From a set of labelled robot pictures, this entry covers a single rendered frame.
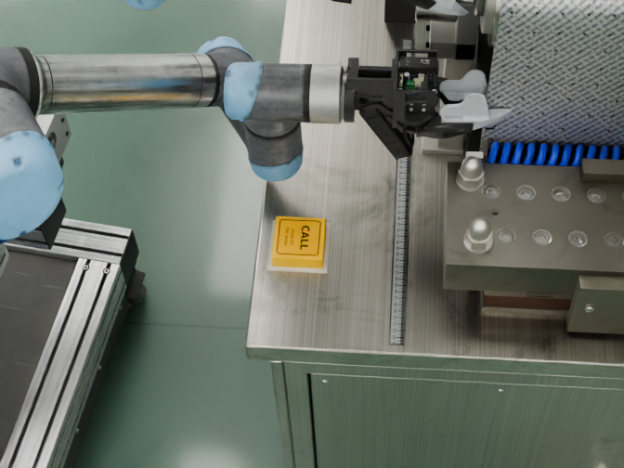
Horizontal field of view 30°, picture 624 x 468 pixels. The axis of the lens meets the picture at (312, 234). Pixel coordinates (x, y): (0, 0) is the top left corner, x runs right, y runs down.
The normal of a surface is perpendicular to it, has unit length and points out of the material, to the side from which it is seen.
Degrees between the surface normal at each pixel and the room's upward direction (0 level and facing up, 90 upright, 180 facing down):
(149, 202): 0
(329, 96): 44
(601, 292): 90
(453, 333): 0
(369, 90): 90
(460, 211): 0
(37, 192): 86
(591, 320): 90
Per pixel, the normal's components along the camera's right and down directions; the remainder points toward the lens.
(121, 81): 0.62, 0.00
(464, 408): -0.07, 0.84
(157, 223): -0.04, -0.55
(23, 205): 0.58, 0.63
